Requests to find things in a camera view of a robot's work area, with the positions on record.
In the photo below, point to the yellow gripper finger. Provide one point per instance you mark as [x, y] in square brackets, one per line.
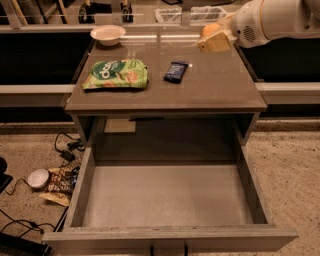
[218, 41]
[226, 21]

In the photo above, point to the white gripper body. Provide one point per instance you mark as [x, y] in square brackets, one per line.
[246, 26]

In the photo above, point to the orange fruit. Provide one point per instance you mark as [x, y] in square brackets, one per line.
[209, 29]

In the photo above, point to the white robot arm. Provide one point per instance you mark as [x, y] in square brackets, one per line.
[297, 19]

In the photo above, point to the grey cabinet counter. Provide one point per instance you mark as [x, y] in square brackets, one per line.
[213, 82]

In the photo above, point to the open grey drawer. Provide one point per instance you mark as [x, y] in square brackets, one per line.
[167, 183]

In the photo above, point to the clear plastic tray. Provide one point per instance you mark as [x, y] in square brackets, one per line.
[197, 14]

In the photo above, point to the dark blue snack bar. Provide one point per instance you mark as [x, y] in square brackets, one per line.
[175, 72]

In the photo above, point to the green chip bag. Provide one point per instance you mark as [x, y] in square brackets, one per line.
[126, 73]

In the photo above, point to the black caster wheel right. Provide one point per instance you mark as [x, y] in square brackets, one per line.
[127, 13]

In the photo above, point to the black caster wheel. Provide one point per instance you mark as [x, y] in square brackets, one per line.
[82, 14]
[127, 13]

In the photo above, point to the white bowl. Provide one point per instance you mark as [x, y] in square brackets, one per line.
[108, 35]

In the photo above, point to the black caster wheel left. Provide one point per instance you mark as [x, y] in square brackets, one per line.
[82, 14]

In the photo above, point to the brown snack bag on floor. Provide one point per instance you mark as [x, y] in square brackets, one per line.
[60, 186]

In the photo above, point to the white round puck device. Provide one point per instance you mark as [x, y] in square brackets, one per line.
[38, 178]

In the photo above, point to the black power strip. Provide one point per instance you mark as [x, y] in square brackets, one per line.
[36, 249]

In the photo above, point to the black drawer handle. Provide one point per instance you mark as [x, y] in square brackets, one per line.
[183, 251]

